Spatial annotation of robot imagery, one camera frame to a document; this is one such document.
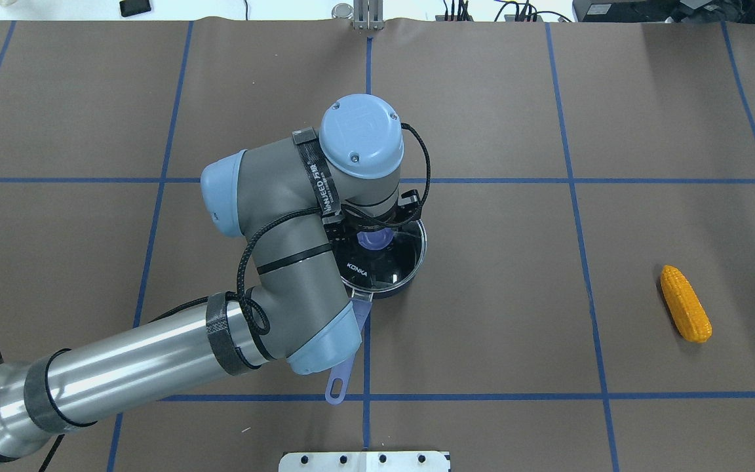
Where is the glass lid purple knob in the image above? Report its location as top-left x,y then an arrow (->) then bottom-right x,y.
335,219 -> 429,290

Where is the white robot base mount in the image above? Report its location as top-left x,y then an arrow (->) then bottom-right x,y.
278,450 -> 453,471

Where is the aluminium frame post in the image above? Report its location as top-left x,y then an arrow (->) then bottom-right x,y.
351,0 -> 385,31

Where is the black monitor base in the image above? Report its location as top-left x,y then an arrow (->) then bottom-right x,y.
571,1 -> 755,24

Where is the yellow corn cob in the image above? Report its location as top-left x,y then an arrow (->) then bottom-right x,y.
659,265 -> 713,344

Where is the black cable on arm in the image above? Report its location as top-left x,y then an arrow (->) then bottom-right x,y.
237,123 -> 432,336

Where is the brown paper table mat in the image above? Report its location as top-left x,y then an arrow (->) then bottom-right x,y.
0,18 -> 755,471

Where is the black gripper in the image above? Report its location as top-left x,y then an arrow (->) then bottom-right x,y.
322,189 -> 423,245

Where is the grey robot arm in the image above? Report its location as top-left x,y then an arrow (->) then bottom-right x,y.
0,94 -> 427,463

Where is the small black device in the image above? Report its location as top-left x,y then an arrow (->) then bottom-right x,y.
118,0 -> 152,18

